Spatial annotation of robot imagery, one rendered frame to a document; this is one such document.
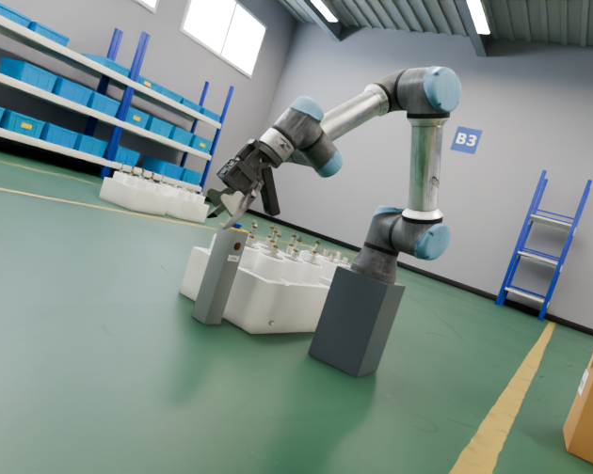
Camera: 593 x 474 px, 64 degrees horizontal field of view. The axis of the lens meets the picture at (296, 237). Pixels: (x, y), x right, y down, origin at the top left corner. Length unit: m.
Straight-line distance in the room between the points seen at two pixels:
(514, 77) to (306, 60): 3.89
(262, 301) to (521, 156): 6.87
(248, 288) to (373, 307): 0.41
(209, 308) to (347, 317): 0.43
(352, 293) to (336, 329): 0.12
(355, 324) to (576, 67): 7.34
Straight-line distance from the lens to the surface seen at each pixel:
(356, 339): 1.49
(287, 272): 1.67
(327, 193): 8.88
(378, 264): 1.49
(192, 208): 4.54
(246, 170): 1.04
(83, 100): 6.36
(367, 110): 1.37
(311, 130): 1.09
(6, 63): 6.36
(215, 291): 1.50
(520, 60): 8.62
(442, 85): 1.34
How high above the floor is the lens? 0.44
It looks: 4 degrees down
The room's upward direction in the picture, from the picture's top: 18 degrees clockwise
